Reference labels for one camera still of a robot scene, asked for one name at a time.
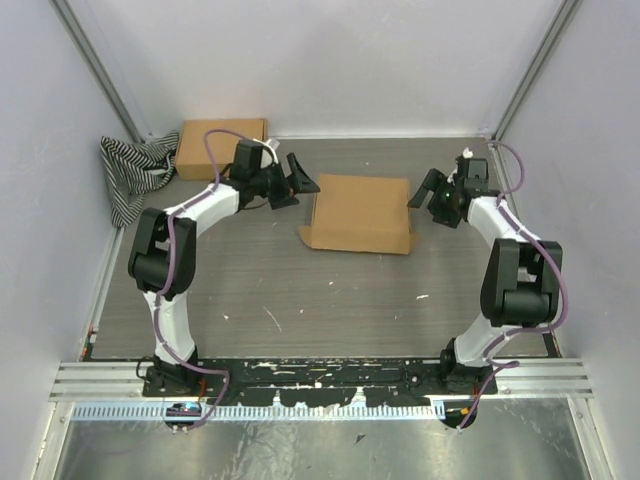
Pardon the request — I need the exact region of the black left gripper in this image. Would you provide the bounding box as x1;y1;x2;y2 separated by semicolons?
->
252;153;321;211

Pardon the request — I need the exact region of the brown cardboard box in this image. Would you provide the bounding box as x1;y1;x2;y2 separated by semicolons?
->
174;117;269;181
299;174;418;255

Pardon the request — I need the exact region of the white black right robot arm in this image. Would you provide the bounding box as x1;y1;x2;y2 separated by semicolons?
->
408;156;568;395

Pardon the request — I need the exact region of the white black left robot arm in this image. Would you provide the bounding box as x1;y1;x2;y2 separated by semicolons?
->
128;139;320;397

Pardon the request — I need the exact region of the closed brown cardboard box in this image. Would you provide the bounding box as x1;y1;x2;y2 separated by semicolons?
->
174;117;269;181

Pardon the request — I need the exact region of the striped black white cloth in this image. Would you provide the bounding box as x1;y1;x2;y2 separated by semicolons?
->
99;131;180;228

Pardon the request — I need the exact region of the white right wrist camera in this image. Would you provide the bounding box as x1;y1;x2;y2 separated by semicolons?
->
447;147;474;185

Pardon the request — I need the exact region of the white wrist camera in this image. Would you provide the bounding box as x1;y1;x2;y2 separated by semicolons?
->
447;147;474;185
253;139;279;168

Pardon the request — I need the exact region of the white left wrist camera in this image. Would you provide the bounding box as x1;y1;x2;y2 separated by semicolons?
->
253;139;279;168

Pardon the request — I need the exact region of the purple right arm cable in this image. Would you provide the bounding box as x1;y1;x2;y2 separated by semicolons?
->
457;141;572;431

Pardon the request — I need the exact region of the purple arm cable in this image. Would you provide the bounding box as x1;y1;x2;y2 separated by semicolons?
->
152;128;261;434
457;141;572;431

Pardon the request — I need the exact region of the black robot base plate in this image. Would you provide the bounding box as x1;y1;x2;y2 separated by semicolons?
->
136;357;491;407

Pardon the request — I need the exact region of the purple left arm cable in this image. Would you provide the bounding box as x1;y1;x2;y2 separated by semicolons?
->
152;128;261;434

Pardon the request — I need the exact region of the slotted aluminium cable duct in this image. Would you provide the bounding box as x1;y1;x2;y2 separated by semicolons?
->
71;400;445;423

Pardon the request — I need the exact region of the aluminium front frame rail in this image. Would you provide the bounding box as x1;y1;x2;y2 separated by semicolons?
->
50;358;593;406

